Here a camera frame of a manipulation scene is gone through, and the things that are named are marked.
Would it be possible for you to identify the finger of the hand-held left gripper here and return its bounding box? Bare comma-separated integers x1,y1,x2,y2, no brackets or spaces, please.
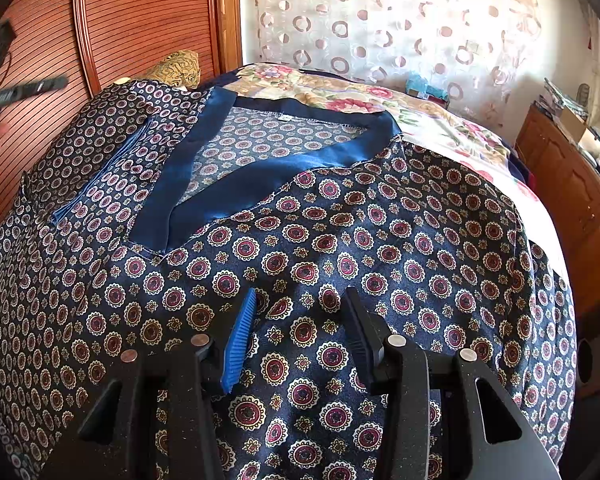
0,76,69,113

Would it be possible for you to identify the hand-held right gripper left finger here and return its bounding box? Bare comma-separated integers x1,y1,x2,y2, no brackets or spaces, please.
40,287,258,480

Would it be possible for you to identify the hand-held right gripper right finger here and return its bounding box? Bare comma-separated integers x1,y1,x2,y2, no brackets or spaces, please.
341,286,563,480

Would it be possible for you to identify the navy medallion print garment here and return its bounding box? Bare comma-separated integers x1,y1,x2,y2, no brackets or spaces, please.
0,77,578,480

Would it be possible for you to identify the wooden slatted headboard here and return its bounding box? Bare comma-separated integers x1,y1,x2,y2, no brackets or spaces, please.
0,0,243,251

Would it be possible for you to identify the yellow patterned pillow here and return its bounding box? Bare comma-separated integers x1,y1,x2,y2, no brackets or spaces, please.
147,50,203,91

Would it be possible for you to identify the dark panel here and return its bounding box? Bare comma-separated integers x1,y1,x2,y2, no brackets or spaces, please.
575,295,600,401

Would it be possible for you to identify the floral rose blanket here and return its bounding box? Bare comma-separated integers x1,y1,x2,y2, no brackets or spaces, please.
200,62,566,281

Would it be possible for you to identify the teal box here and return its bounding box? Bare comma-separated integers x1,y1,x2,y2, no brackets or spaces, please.
405,72,451,108

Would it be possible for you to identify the wooden cabinet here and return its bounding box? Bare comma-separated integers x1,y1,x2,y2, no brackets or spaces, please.
515,102,600,401

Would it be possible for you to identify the cardboard box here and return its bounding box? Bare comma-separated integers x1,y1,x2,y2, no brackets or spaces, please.
555,107,600,156

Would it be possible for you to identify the stack of papers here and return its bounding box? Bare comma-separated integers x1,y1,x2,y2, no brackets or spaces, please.
542,77,588,116

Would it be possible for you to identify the sheer circle pattern curtain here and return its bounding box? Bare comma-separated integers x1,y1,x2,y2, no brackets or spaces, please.
240,0,596,131

